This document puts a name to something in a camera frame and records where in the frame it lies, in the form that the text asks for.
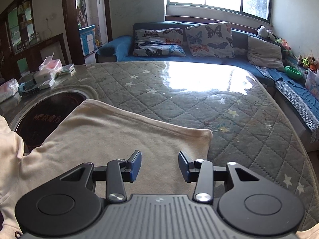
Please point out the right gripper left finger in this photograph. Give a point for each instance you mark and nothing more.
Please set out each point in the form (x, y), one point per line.
(120, 171)

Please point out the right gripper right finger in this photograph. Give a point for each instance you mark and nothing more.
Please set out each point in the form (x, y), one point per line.
(201, 172)

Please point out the cream sweater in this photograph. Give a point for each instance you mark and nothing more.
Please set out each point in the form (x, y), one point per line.
(97, 132)

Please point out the quilted grey star table cover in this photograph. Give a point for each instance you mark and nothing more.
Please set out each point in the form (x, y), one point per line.
(248, 126)

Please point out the black round induction cooktop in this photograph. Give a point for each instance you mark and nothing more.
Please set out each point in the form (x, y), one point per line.
(45, 116)

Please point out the green booklet stack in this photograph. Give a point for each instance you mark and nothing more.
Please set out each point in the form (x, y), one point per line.
(67, 69)

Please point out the white box on table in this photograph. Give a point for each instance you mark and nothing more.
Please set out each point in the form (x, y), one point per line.
(44, 78)

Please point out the blue black smart watch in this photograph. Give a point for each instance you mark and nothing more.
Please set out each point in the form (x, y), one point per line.
(27, 88)

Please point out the pink tissue pack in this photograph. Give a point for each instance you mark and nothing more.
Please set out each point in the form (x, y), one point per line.
(50, 64)

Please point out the blue sofa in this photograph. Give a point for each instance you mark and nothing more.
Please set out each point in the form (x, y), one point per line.
(296, 101)

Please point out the grey cushion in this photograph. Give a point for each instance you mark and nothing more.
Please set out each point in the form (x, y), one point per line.
(264, 54)

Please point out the right butterfly pillow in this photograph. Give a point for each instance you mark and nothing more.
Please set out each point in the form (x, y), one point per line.
(211, 40)

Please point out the butterfly pillow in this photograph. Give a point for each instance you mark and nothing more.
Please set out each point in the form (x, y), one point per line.
(154, 43)
(211, 40)

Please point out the left butterfly pillow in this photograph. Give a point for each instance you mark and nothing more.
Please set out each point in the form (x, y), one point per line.
(154, 43)

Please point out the green bowl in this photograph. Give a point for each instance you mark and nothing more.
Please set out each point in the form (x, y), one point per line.
(293, 73)

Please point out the plastic bag with tissues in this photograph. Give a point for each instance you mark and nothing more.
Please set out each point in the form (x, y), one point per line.
(8, 89)

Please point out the blue white cabinet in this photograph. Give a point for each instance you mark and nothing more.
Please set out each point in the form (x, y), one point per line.
(87, 37)

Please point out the clear plastic storage box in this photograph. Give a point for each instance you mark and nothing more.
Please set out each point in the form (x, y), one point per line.
(312, 83)

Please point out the panda plush toy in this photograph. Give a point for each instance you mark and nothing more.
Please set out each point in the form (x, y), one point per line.
(266, 34)

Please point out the colourful plush toys pile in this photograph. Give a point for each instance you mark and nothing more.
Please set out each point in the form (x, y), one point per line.
(308, 63)

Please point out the dark wooden display cabinet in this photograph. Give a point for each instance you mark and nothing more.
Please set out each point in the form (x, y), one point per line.
(17, 27)

